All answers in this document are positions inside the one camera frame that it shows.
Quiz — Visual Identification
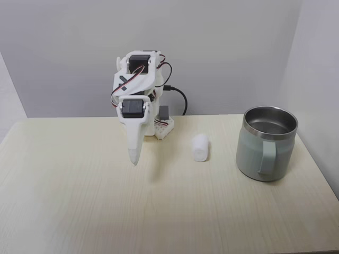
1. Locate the red white black servo wire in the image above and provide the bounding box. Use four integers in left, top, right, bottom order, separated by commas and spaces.
109, 67, 146, 110

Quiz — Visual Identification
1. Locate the white perforated base plate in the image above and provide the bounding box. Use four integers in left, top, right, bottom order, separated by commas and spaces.
154, 117, 176, 140

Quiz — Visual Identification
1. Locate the black power cable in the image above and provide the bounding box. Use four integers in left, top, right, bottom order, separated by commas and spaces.
164, 85, 188, 116

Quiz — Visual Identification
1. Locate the grey clamp block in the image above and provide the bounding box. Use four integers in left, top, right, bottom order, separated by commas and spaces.
159, 105, 171, 120

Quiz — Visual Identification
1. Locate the white gauze dressing roll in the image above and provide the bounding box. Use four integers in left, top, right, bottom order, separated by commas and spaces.
191, 134, 209, 162

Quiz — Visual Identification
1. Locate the grey-green steel mug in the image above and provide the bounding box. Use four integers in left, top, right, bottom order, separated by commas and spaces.
235, 105, 299, 183

